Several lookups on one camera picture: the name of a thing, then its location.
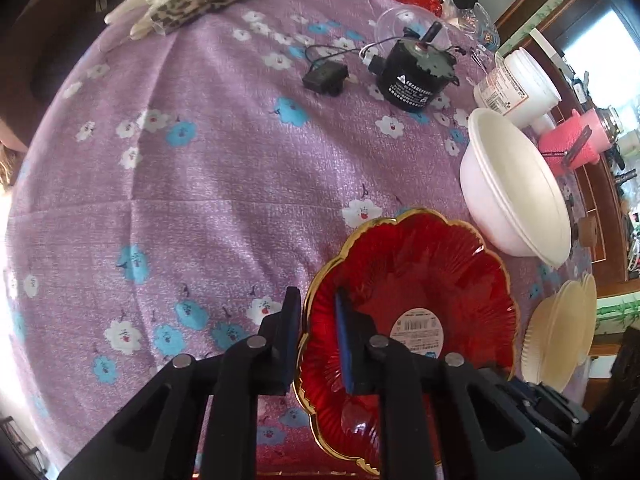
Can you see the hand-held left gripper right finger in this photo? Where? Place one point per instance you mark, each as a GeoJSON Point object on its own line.
{"type": "Point", "coordinates": [345, 345]}

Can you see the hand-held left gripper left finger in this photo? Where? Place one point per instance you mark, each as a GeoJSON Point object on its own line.
{"type": "Point", "coordinates": [294, 340]}

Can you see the red gold-rimmed glass plate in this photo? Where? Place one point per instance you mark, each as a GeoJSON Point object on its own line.
{"type": "Point", "coordinates": [425, 270]}

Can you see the white disposable bowl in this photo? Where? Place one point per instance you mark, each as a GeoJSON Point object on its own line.
{"type": "Point", "coordinates": [500, 220]}

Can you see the beige paper plate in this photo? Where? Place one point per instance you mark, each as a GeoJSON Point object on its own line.
{"type": "Point", "coordinates": [555, 335]}
{"type": "Point", "coordinates": [591, 310]}

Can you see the purple floral tablecloth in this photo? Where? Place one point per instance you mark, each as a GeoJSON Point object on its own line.
{"type": "Point", "coordinates": [225, 185]}

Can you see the small black adapter box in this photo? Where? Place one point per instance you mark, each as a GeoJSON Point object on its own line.
{"type": "Point", "coordinates": [324, 79]}

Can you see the pink knit-sleeved bottle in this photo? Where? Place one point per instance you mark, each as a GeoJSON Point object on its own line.
{"type": "Point", "coordinates": [555, 140]}

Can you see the black electric motor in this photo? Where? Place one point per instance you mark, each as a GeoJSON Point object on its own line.
{"type": "Point", "coordinates": [407, 80]}

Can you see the white plastic jar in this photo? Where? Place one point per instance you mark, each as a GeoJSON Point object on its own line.
{"type": "Point", "coordinates": [520, 85]}

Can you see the clear plastic dome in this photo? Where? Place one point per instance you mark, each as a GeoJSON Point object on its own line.
{"type": "Point", "coordinates": [400, 22]}

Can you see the clear plastic bag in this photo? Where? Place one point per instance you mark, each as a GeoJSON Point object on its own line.
{"type": "Point", "coordinates": [475, 20]}

